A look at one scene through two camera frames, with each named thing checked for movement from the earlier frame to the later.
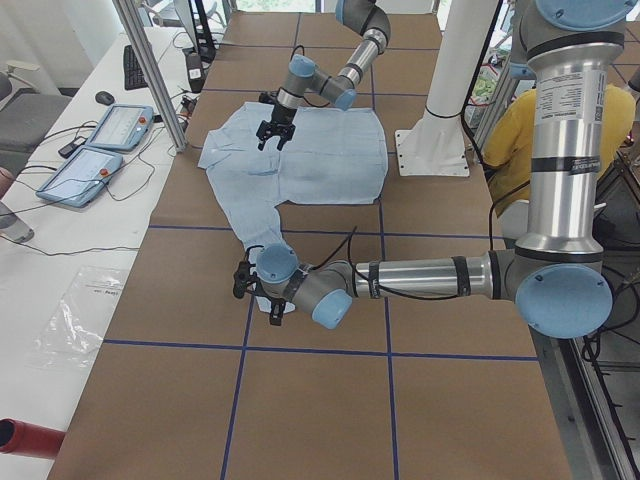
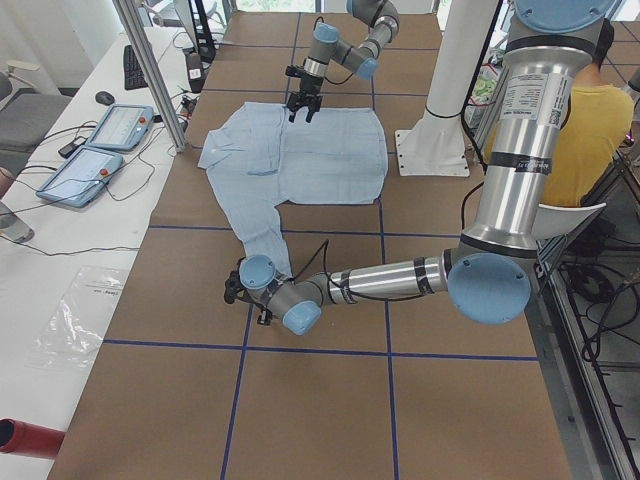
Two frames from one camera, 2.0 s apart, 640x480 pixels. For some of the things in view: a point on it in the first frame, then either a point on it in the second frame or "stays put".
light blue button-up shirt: (337, 155) stays put
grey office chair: (26, 114) stays put
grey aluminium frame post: (145, 56) stays put
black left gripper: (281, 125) to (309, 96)
